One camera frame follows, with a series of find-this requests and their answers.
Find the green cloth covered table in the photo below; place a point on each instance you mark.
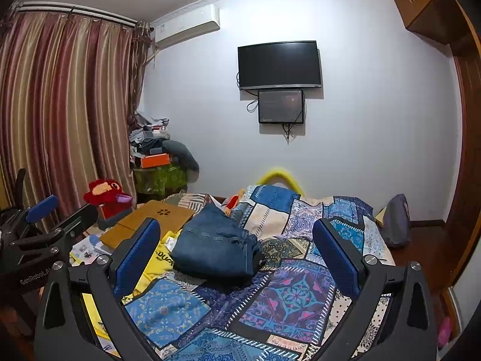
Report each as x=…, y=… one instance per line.
x=158, y=180

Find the yellow printed cloth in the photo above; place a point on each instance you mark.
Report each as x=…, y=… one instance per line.
x=161, y=259

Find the striped brown curtain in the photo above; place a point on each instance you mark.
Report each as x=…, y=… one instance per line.
x=67, y=101

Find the white curtain rod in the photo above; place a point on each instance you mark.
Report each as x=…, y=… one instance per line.
x=75, y=11

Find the black wall television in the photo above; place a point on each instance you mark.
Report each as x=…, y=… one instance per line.
x=280, y=64

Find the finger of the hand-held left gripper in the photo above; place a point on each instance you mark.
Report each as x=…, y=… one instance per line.
x=75, y=220
x=41, y=207

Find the black garment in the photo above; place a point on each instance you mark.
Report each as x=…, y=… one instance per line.
x=260, y=260

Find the small pink toy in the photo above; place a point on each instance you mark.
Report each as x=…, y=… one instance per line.
x=444, y=331

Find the pile of papers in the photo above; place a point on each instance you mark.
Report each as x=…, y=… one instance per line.
x=144, y=131

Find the orange box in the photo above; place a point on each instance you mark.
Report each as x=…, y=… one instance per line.
x=154, y=160

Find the grey bag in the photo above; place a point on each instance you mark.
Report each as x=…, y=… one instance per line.
x=396, y=222

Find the blue patchwork blanket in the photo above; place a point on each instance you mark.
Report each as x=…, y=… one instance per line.
x=293, y=293

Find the white air conditioner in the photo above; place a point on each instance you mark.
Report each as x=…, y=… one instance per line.
x=184, y=28

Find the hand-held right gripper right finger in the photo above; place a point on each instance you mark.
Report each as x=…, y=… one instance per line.
x=334, y=255

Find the orange printed cloth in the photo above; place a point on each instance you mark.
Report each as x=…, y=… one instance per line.
x=233, y=203

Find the printed magazines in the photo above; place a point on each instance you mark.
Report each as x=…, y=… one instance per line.
x=88, y=248

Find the yellow hoop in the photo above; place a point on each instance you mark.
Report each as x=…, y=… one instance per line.
x=280, y=173

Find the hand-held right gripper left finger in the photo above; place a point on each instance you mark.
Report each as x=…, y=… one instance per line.
x=137, y=255

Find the grey garment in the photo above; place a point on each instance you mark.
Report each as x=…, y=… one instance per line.
x=184, y=156

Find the striped cushion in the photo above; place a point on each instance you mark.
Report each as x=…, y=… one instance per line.
x=188, y=200

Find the blue denim jeans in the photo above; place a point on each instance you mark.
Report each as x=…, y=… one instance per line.
x=210, y=244

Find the small wall monitor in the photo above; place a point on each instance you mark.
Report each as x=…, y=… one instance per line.
x=281, y=105

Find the red plush toy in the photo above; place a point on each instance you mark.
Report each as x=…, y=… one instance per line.
x=105, y=195

